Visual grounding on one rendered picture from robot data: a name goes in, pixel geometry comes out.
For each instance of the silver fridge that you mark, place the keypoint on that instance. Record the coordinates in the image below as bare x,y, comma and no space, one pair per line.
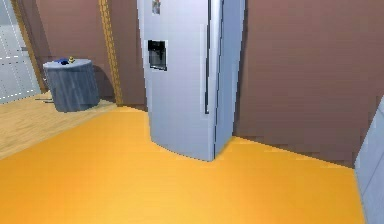
180,100

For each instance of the small fridge magnet picture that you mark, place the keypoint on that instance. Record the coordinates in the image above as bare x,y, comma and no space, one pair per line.
156,6

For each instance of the round grey covered table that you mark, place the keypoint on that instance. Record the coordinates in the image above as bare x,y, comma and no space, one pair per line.
71,86

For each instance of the small yellow thing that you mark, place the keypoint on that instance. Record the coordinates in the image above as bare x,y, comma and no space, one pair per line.
71,60

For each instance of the blue flat thing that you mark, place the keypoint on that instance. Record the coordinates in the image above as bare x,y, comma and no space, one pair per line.
62,61

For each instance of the white glass door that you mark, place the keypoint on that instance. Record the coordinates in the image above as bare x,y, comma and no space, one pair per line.
15,56

